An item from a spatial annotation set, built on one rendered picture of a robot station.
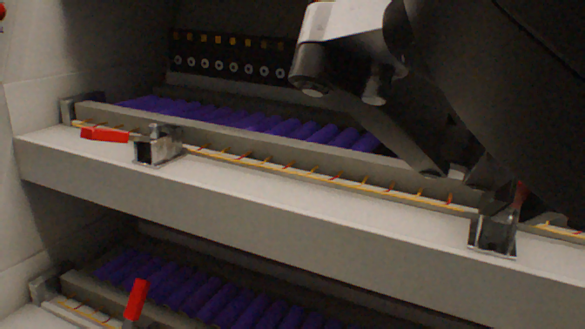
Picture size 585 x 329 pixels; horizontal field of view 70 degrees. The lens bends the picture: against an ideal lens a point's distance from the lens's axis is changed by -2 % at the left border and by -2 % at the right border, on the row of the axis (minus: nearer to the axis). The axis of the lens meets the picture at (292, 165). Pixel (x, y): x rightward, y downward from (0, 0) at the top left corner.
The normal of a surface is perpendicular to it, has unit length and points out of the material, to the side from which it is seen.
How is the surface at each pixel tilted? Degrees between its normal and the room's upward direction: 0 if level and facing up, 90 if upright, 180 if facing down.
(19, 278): 90
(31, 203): 90
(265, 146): 111
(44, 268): 90
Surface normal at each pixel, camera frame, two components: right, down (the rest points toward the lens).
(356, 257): -0.42, 0.32
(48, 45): 0.91, 0.20
